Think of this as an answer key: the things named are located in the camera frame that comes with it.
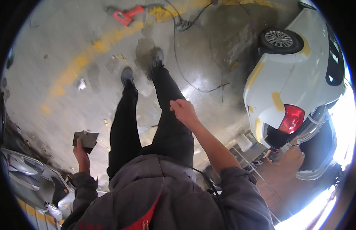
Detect black cable on floor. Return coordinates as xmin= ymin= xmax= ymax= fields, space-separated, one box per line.
xmin=143 ymin=0 xmax=250 ymax=103

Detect red power tool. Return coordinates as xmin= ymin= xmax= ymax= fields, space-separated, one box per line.
xmin=112 ymin=5 xmax=145 ymax=27

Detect person's legs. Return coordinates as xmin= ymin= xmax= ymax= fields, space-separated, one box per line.
xmin=107 ymin=48 xmax=195 ymax=181

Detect silver car body parts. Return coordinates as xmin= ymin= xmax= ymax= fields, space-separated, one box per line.
xmin=1 ymin=148 xmax=76 ymax=228

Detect person's left hand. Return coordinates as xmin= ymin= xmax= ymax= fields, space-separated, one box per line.
xmin=73 ymin=138 xmax=91 ymax=175

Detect person's right hand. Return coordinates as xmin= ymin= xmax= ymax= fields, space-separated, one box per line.
xmin=169 ymin=99 xmax=200 ymax=129

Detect black cord on body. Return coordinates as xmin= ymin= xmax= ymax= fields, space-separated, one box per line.
xmin=191 ymin=167 xmax=233 ymax=230

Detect dark sandpaper sheets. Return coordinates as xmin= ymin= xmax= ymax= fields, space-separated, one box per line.
xmin=73 ymin=131 xmax=99 ymax=154

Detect cluttered work cart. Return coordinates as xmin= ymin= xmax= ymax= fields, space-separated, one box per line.
xmin=224 ymin=131 xmax=282 ymax=179

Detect person's body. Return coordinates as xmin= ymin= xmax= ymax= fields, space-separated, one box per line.
xmin=61 ymin=154 xmax=275 ymax=230

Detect white car with masking tape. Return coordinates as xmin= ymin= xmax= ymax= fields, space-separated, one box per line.
xmin=243 ymin=1 xmax=347 ymax=150

